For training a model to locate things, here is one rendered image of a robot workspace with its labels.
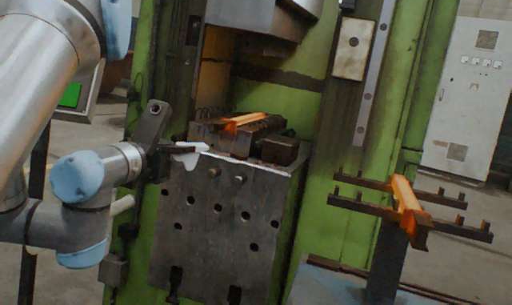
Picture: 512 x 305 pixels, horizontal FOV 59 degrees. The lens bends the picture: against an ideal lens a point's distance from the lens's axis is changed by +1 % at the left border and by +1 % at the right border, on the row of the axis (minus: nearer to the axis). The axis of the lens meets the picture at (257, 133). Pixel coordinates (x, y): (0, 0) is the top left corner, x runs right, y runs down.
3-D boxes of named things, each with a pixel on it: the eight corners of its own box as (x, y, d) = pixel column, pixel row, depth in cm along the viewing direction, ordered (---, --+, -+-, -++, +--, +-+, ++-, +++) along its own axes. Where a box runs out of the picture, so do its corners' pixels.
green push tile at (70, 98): (76, 107, 125) (81, 83, 128) (47, 103, 124) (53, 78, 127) (77, 109, 127) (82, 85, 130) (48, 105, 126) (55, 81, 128)
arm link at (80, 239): (46, 244, 79) (52, 185, 77) (110, 254, 80) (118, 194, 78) (24, 266, 71) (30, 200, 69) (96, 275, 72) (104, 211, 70)
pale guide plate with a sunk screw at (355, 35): (362, 81, 128) (374, 21, 125) (330, 75, 131) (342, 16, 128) (362, 81, 130) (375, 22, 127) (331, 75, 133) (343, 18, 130)
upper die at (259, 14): (270, 34, 123) (275, -2, 121) (203, 22, 128) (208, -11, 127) (302, 44, 162) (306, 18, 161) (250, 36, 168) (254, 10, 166)
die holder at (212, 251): (262, 324, 127) (290, 174, 119) (146, 282, 138) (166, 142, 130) (302, 251, 180) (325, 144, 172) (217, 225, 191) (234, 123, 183)
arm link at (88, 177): (42, 202, 69) (46, 149, 68) (89, 186, 80) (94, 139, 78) (84, 215, 67) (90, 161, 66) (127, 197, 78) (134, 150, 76)
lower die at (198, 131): (247, 158, 129) (253, 129, 127) (186, 142, 134) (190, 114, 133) (284, 138, 169) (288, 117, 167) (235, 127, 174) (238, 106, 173)
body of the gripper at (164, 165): (141, 170, 95) (105, 182, 84) (146, 130, 94) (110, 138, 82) (172, 178, 93) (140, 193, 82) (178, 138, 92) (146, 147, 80)
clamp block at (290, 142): (287, 167, 126) (292, 145, 124) (259, 160, 128) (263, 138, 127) (297, 160, 137) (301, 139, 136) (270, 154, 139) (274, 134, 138)
